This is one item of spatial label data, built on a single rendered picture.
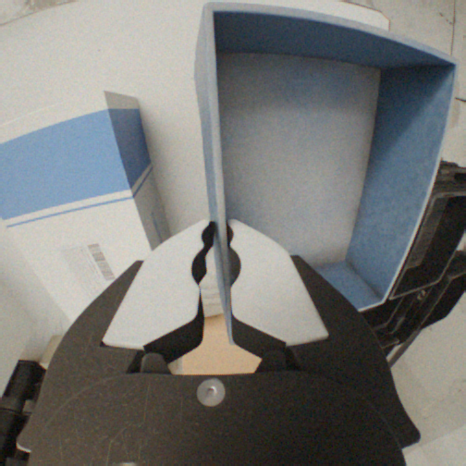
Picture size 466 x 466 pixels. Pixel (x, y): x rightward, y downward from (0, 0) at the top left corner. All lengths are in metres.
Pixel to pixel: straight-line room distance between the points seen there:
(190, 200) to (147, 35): 0.18
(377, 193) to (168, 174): 0.21
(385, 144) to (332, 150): 0.05
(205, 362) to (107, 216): 0.25
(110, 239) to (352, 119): 0.22
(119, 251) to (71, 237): 0.04
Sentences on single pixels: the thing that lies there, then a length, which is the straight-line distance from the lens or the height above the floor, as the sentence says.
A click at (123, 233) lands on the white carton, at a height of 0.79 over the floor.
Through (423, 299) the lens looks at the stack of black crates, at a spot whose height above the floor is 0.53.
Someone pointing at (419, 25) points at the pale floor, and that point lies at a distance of 1.55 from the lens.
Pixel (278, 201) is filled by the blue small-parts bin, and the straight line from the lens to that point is 0.19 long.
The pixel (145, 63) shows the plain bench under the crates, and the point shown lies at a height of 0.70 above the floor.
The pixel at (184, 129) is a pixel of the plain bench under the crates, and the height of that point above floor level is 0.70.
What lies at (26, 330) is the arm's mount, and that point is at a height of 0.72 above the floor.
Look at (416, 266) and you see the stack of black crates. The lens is 1.11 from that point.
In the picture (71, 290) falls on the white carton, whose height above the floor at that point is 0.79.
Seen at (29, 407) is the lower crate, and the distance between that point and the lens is 0.58.
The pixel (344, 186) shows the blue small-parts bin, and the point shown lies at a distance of 0.22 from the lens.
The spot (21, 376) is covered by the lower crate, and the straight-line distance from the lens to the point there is 0.64.
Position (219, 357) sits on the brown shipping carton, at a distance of 0.35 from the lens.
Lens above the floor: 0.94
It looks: 58 degrees down
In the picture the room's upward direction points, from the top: 161 degrees clockwise
